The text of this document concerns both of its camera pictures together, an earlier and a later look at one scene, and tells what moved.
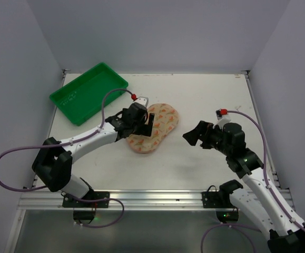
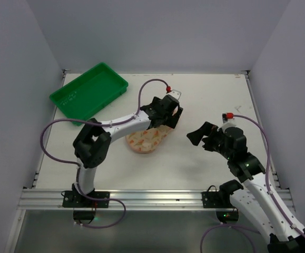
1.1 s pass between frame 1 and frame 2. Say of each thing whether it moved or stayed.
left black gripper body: moved
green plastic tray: stayed
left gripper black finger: moved
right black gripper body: stayed
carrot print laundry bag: stayed
